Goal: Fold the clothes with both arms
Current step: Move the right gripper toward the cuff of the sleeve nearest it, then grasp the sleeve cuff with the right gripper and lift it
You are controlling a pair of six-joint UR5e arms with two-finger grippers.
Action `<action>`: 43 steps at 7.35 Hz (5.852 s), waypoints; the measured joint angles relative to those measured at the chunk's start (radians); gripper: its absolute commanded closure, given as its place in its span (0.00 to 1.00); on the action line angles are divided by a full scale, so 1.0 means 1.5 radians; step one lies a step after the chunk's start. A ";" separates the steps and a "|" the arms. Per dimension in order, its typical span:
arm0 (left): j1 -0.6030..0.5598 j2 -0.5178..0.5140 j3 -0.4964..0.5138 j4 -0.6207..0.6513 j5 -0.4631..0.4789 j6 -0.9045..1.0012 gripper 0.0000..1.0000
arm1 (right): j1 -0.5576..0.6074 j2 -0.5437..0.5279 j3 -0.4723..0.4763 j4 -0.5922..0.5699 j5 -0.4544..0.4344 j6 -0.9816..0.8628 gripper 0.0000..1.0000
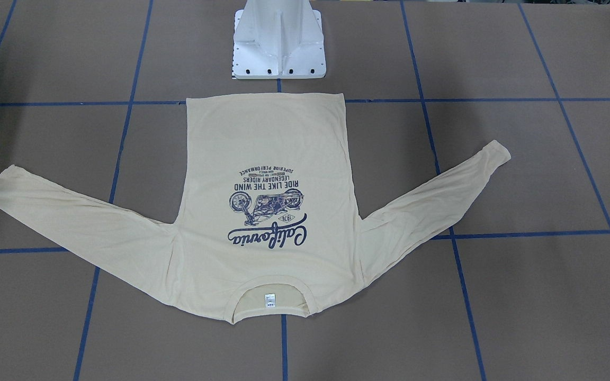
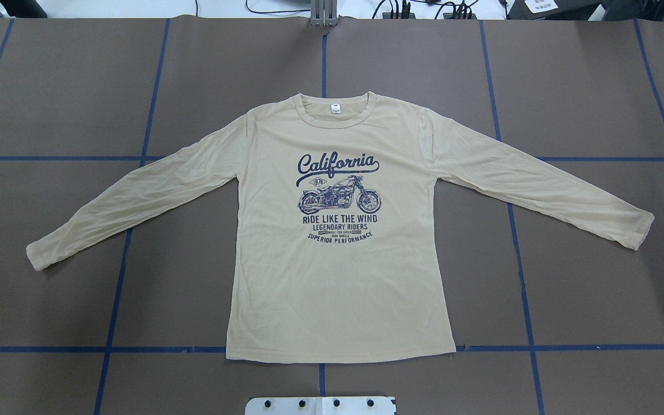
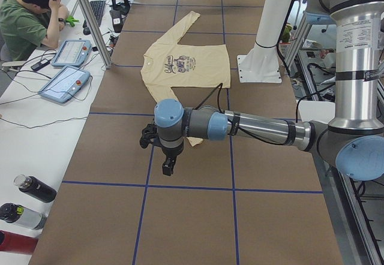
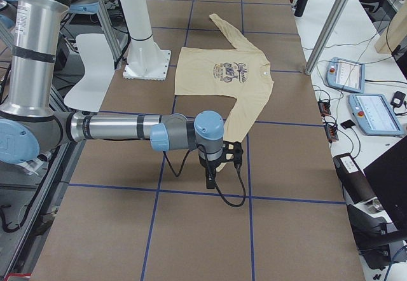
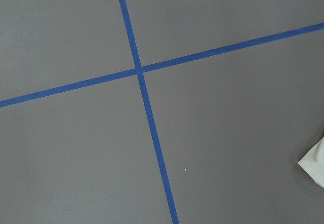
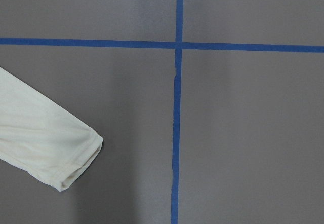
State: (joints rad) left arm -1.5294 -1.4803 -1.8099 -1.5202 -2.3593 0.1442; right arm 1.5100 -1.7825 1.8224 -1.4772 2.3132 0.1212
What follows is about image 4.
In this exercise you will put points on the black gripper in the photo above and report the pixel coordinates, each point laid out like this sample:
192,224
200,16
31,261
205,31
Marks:
210,170

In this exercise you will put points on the beige long-sleeve printed shirt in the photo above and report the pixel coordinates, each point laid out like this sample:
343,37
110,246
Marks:
242,73

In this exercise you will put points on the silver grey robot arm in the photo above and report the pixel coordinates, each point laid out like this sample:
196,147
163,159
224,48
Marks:
29,127

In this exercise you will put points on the white plastic chair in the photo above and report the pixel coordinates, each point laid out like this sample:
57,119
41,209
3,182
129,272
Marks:
88,94

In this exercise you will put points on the black box with label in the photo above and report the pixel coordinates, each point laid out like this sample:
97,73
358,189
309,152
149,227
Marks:
352,178

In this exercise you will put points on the upper blue teach pendant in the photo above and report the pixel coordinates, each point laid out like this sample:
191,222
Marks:
346,75

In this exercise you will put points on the blue teach pendant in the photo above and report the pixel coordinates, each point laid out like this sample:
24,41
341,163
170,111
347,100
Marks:
374,115
346,75

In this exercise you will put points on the lower blue teach pendant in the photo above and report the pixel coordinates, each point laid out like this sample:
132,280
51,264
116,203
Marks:
374,115

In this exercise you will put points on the black monitor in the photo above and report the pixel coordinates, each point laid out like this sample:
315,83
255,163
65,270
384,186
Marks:
387,178

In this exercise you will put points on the small black power adapter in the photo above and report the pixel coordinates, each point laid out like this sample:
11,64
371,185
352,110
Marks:
398,99

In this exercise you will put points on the wooden board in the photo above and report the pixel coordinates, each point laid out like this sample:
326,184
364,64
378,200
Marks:
394,33

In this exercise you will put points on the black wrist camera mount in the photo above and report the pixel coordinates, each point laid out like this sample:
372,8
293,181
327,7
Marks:
232,152

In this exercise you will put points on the white camera stand pillar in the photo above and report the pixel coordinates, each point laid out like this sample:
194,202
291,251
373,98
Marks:
145,59

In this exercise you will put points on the aluminium frame post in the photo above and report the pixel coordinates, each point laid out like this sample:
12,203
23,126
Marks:
328,28

